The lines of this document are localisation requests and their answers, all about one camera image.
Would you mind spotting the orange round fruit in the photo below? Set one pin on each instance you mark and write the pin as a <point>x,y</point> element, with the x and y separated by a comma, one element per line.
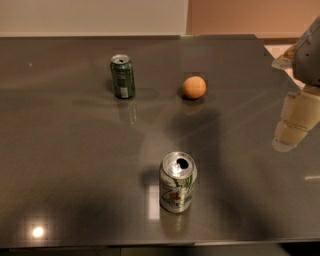
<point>194,87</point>

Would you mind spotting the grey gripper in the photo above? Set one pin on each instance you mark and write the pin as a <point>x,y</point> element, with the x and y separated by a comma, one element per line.
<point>308,60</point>

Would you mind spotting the silver 7up can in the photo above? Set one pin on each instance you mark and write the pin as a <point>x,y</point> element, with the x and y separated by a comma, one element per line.
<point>177,176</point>

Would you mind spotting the dark green soda can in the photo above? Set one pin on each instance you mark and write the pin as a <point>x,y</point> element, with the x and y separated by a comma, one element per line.
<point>122,76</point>

